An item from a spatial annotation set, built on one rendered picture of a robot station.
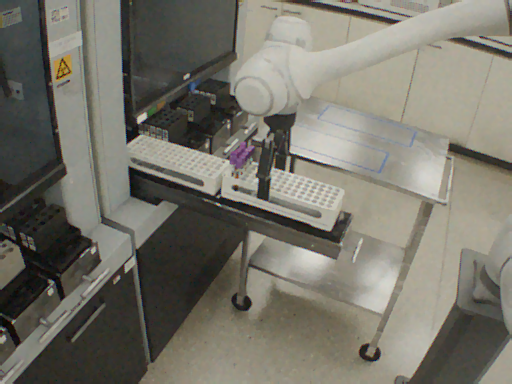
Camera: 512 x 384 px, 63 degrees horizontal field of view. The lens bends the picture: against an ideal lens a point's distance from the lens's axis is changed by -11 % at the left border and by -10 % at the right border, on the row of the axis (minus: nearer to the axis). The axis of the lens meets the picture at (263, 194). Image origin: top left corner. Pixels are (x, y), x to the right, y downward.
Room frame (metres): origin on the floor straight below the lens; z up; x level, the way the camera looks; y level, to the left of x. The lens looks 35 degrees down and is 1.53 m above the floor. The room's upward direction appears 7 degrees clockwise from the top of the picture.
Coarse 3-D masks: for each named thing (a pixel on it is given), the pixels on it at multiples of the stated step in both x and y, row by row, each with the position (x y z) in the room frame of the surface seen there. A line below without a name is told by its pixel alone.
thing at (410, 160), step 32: (320, 128) 1.41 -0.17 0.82; (352, 128) 1.44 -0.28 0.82; (384, 128) 1.48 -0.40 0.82; (416, 128) 1.52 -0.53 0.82; (256, 160) 1.28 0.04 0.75; (320, 160) 1.20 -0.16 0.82; (352, 160) 1.22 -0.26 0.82; (384, 160) 1.25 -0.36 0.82; (416, 160) 1.28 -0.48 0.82; (416, 192) 1.09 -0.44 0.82; (448, 192) 1.17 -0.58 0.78; (416, 224) 1.46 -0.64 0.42; (256, 256) 1.33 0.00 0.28; (288, 256) 1.35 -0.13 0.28; (320, 256) 1.37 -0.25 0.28; (384, 256) 1.41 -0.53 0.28; (320, 288) 1.19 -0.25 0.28; (352, 288) 1.21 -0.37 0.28; (384, 288) 1.22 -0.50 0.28; (384, 320) 1.07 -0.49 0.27
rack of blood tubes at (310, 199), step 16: (224, 176) 0.96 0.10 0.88; (240, 176) 0.97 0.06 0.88; (272, 176) 1.00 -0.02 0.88; (288, 176) 1.00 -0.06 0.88; (240, 192) 0.95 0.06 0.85; (256, 192) 0.97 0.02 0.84; (272, 192) 0.92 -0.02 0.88; (288, 192) 0.92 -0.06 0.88; (304, 192) 0.93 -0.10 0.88; (320, 192) 0.94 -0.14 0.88; (336, 192) 0.95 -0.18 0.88; (288, 208) 0.93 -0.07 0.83; (304, 208) 0.94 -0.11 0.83; (320, 208) 0.88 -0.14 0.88; (336, 208) 0.88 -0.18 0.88; (320, 224) 0.88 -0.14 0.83
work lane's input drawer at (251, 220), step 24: (144, 192) 1.02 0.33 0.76; (168, 192) 0.99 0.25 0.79; (192, 192) 0.98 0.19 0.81; (216, 192) 0.98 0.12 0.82; (216, 216) 0.95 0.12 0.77; (240, 216) 0.92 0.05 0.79; (264, 216) 0.91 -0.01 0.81; (288, 240) 0.88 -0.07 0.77; (312, 240) 0.86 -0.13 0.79; (336, 240) 0.85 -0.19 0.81; (360, 240) 0.93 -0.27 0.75
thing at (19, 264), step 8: (8, 248) 0.61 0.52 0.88; (16, 248) 0.61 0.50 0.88; (0, 256) 0.59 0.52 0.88; (8, 256) 0.59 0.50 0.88; (16, 256) 0.61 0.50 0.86; (0, 264) 0.56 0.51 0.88; (8, 264) 0.58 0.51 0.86; (16, 264) 0.60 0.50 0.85; (24, 264) 0.62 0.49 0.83; (0, 272) 0.56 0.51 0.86; (8, 272) 0.58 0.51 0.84; (16, 272) 0.59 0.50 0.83; (0, 280) 0.55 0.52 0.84; (8, 280) 0.57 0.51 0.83; (0, 288) 0.54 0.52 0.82
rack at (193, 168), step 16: (128, 144) 1.09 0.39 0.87; (144, 144) 1.10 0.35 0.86; (160, 144) 1.11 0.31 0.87; (176, 144) 1.12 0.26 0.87; (128, 160) 1.06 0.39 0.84; (144, 160) 1.04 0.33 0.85; (160, 160) 1.04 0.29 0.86; (176, 160) 1.05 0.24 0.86; (192, 160) 1.05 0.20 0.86; (208, 160) 1.06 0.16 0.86; (224, 160) 1.07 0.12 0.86; (160, 176) 1.02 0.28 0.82; (176, 176) 1.05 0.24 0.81; (192, 176) 0.99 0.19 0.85; (208, 176) 0.98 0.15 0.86
